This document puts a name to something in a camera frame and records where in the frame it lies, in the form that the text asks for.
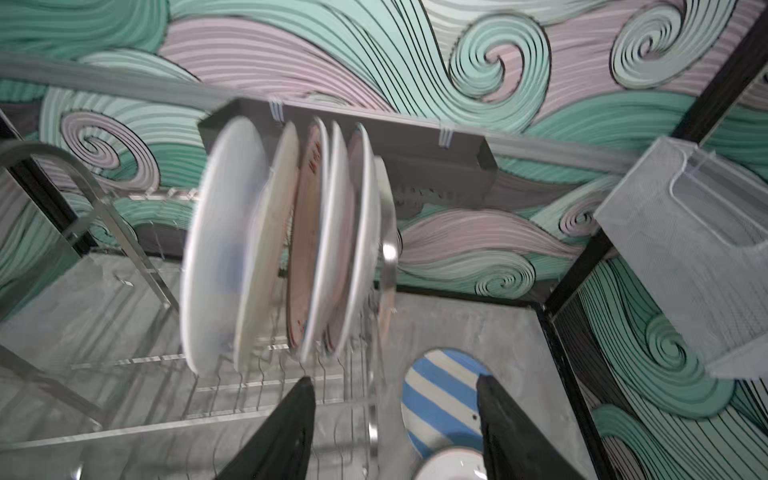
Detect blue cream striped plate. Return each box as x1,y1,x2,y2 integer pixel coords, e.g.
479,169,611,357
233,122,300,373

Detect white plate teal red rim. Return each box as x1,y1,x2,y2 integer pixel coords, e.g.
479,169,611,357
180,116,270,376

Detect white plate red characters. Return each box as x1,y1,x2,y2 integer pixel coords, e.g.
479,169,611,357
325,124,381,359

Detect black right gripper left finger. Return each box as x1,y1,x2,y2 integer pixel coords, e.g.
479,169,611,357
216,376,316,479

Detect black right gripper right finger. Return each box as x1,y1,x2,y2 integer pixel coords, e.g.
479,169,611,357
476,375,583,479

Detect clear acrylic wall holder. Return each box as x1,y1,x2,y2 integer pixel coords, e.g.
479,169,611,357
594,137,767,380

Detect steel two-tier dish rack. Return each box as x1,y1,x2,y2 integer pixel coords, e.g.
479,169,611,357
0,139,402,480

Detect sunburst plate red green rim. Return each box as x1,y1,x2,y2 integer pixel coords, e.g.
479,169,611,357
413,447,488,480

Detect blue white striped plate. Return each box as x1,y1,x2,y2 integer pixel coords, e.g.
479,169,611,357
400,348,489,459

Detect aluminium wall rail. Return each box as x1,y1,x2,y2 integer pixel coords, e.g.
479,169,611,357
1,52,641,175

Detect black wall-mounted tray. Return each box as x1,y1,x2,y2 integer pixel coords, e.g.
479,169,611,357
198,98,498,208

